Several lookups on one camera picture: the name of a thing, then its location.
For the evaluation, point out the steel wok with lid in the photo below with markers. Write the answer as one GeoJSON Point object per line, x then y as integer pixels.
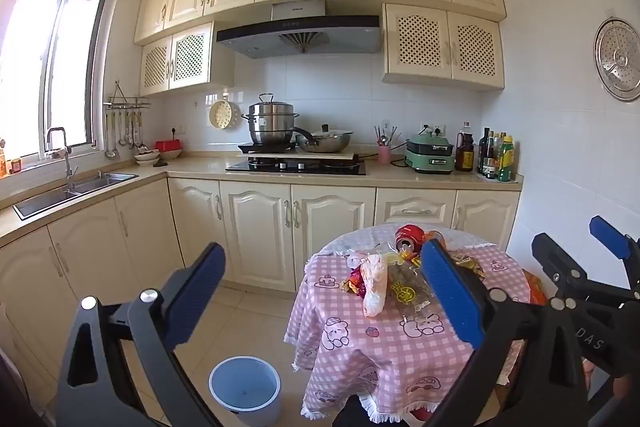
{"type": "Point", "coordinates": [327, 141]}

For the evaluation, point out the person's right hand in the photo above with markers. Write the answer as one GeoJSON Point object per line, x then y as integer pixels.
{"type": "Point", "coordinates": [588, 372]}

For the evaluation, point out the steel faucet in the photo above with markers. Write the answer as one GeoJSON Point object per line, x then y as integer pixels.
{"type": "Point", "coordinates": [67, 162]}

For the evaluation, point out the steel steamer pot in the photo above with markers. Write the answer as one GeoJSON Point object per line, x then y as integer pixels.
{"type": "Point", "coordinates": [270, 122]}

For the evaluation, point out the stack of white bowls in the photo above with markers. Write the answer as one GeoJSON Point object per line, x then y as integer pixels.
{"type": "Point", "coordinates": [146, 158]}

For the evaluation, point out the green electric cooker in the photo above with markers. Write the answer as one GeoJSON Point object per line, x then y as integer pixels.
{"type": "Point", "coordinates": [429, 154]}

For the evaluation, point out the sliding window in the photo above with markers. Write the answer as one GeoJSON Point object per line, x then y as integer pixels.
{"type": "Point", "coordinates": [60, 57]}

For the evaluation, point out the cream lattice-door cabinet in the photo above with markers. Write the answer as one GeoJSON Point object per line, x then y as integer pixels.
{"type": "Point", "coordinates": [445, 44]}
{"type": "Point", "coordinates": [185, 57]}

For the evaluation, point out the red soda can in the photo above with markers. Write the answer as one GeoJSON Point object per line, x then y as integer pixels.
{"type": "Point", "coordinates": [407, 234]}

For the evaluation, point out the red candy wrapper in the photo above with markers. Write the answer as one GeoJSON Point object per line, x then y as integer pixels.
{"type": "Point", "coordinates": [356, 281]}

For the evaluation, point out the clear plastic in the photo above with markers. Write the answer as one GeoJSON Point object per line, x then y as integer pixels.
{"type": "Point", "coordinates": [357, 259]}

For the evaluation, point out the small red jar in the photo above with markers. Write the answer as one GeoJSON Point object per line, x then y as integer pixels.
{"type": "Point", "coordinates": [16, 166]}

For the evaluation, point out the clear yellow-print wrapper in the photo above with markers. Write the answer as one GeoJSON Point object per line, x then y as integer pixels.
{"type": "Point", "coordinates": [405, 292]}

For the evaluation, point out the black gas stove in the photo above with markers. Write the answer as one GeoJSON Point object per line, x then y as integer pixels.
{"type": "Point", "coordinates": [295, 167]}

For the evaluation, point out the blue plastic bin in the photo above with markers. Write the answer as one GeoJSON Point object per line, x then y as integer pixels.
{"type": "Point", "coordinates": [245, 407]}

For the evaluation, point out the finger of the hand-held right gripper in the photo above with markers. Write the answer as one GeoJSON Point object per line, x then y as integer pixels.
{"type": "Point", "coordinates": [560, 264]}
{"type": "Point", "coordinates": [607, 234]}

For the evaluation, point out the wooden board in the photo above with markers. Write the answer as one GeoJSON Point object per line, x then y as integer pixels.
{"type": "Point", "coordinates": [325, 155]}

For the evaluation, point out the white dotted cloth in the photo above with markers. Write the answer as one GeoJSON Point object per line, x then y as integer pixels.
{"type": "Point", "coordinates": [350, 241]}

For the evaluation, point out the amber jar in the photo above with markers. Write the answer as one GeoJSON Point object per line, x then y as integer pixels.
{"type": "Point", "coordinates": [2, 164]}

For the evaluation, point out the row of hanging utensils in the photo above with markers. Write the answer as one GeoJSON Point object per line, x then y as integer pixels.
{"type": "Point", "coordinates": [110, 142]}

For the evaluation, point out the steel steamer tray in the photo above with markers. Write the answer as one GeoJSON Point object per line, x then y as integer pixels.
{"type": "Point", "coordinates": [620, 59]}

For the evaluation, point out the cream base cabinets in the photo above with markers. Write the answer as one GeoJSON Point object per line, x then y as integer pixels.
{"type": "Point", "coordinates": [260, 227]}

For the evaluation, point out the beige countertop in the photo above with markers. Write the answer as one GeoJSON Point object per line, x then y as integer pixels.
{"type": "Point", "coordinates": [200, 164]}

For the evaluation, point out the steel sink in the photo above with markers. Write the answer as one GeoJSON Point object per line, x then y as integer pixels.
{"type": "Point", "coordinates": [75, 192]}

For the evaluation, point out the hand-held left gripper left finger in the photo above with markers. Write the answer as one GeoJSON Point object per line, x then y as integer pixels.
{"type": "Point", "coordinates": [200, 292]}

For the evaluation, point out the wall outlet with plug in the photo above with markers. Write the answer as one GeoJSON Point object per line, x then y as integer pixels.
{"type": "Point", "coordinates": [434, 128]}

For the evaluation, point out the cream bowl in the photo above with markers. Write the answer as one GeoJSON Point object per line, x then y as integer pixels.
{"type": "Point", "coordinates": [171, 154]}

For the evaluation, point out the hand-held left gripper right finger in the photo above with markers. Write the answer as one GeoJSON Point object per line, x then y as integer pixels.
{"type": "Point", "coordinates": [450, 297]}

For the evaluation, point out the pink checkered tablecloth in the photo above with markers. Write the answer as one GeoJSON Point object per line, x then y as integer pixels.
{"type": "Point", "coordinates": [350, 307]}

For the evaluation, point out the orange snack packet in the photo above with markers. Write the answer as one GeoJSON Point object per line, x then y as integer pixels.
{"type": "Point", "coordinates": [433, 236]}

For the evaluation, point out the white plastic bag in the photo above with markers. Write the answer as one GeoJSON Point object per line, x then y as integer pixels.
{"type": "Point", "coordinates": [375, 292]}

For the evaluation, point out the bundle of chopsticks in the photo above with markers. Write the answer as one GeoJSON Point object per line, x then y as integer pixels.
{"type": "Point", "coordinates": [386, 136]}

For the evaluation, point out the grey range hood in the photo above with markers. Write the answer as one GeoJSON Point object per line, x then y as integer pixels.
{"type": "Point", "coordinates": [300, 27]}

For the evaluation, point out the cream perforated steamer plate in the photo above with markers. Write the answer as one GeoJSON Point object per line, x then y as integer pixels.
{"type": "Point", "coordinates": [220, 113]}

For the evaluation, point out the person's black trousers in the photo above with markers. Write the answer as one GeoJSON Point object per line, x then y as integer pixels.
{"type": "Point", "coordinates": [360, 414]}

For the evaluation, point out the wall utensil rack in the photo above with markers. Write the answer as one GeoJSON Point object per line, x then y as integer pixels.
{"type": "Point", "coordinates": [127, 103]}

